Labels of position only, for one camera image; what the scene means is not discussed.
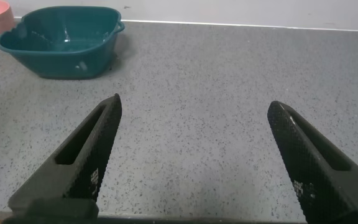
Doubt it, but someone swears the teal square tray with handle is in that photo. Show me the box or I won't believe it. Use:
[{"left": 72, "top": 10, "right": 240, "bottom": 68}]
[{"left": 0, "top": 5, "right": 126, "bottom": 80}]

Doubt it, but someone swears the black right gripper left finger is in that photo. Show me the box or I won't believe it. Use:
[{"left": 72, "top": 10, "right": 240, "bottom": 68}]
[{"left": 7, "top": 93, "right": 123, "bottom": 215}]

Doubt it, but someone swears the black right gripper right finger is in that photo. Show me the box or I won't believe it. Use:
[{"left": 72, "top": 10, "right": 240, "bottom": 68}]
[{"left": 267, "top": 100, "right": 358, "bottom": 224}]

